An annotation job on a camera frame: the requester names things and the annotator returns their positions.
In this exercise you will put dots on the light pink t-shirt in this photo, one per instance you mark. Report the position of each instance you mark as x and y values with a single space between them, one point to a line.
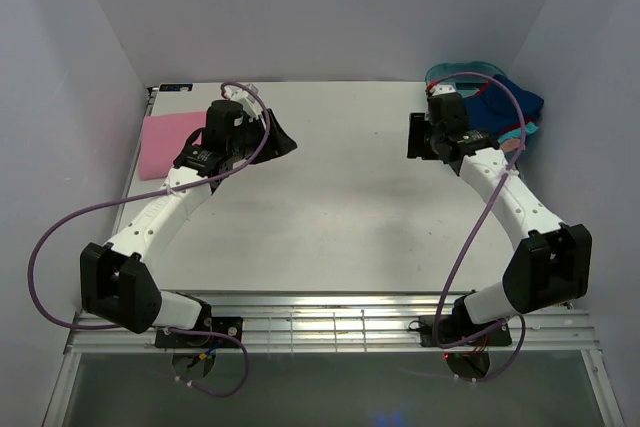
511 145

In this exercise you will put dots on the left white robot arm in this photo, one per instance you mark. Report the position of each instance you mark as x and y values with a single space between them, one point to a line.
117 282

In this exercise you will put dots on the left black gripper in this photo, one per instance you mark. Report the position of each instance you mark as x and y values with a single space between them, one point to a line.
275 144

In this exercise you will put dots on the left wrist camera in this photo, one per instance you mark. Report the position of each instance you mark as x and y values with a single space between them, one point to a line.
245 97

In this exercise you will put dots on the blue mickey t-shirt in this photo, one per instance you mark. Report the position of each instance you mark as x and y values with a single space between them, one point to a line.
491 109

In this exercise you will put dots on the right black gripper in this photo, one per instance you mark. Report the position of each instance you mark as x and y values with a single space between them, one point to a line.
417 126

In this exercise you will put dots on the aluminium frame rail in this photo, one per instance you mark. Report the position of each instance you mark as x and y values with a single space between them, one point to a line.
290 323

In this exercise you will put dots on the folded pink t-shirt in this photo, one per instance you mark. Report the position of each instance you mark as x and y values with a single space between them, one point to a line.
162 140

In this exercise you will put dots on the blue label sticker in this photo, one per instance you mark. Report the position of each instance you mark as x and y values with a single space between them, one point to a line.
175 87

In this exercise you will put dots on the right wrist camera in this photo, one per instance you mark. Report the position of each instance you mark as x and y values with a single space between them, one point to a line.
441 89

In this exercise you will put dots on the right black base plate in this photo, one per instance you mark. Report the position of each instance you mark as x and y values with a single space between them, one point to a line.
449 333

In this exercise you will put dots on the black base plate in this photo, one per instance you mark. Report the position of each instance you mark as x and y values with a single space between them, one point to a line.
214 332
449 333

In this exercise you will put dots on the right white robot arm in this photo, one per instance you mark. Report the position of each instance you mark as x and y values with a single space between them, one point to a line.
551 260

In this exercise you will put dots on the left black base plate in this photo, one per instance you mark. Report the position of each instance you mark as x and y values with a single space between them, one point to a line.
214 332

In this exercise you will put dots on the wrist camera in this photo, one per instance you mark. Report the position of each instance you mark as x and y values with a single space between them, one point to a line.
441 89
245 97

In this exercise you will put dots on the light blue t-shirt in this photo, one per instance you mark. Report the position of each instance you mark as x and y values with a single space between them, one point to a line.
525 131

